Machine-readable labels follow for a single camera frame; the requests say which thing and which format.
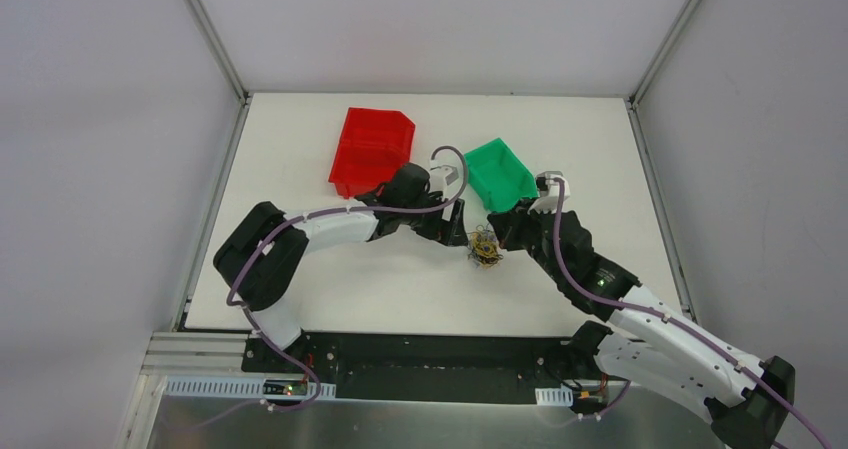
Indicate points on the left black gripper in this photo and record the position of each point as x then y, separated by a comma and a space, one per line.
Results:
447, 222

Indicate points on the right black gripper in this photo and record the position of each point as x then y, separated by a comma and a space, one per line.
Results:
517, 223

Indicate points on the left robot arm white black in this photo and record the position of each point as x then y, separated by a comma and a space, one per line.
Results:
259, 259

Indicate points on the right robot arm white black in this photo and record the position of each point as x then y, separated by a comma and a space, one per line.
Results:
638, 337

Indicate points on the green plastic bin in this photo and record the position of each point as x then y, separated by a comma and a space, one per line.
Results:
498, 176

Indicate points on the red plastic bin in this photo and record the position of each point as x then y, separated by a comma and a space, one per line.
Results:
372, 146

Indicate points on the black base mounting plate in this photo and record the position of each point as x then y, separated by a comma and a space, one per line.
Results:
428, 368

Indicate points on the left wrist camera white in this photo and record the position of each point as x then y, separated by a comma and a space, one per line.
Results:
443, 176

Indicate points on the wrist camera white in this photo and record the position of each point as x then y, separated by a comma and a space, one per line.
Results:
553, 189
443, 176

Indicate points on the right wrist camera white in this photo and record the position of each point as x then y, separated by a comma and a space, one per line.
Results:
553, 189

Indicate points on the right white cable duct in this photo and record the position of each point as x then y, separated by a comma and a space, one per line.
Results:
554, 397

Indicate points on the white cable duct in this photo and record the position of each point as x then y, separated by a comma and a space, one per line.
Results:
297, 389
554, 397

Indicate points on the left white cable duct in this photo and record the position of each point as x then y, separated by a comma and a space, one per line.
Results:
297, 389

